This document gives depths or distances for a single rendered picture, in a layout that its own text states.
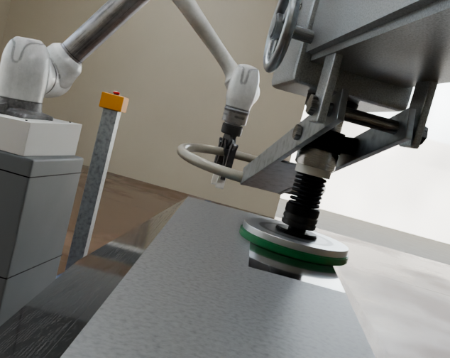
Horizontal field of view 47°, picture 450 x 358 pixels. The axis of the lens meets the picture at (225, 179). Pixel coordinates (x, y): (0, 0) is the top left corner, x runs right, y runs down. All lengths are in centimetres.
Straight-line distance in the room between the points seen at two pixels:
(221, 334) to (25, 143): 134
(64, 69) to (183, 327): 167
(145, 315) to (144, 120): 747
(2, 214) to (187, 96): 618
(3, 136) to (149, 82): 626
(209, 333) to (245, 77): 138
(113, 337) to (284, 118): 721
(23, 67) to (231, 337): 154
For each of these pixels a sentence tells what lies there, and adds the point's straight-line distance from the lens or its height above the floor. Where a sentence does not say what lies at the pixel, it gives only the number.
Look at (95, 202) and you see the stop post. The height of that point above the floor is 50.
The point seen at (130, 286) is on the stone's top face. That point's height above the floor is 85.
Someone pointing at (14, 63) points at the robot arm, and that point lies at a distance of 193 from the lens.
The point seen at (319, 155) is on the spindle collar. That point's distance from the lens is 99.
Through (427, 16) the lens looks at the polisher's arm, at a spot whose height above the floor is 119.
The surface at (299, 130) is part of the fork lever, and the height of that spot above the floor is 107.
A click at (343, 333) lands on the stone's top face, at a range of 62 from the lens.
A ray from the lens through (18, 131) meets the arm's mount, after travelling 178.
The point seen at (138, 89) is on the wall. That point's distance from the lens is 802.
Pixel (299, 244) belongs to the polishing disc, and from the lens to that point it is 94.
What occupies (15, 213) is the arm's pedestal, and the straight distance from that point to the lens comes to 179.
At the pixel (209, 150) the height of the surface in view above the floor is 96.
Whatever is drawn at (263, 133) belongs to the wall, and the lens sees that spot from 761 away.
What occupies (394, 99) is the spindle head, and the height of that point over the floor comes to 117.
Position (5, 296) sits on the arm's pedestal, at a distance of 188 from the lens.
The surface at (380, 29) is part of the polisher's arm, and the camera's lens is 65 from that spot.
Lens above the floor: 104
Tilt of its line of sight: 5 degrees down
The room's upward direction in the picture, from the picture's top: 15 degrees clockwise
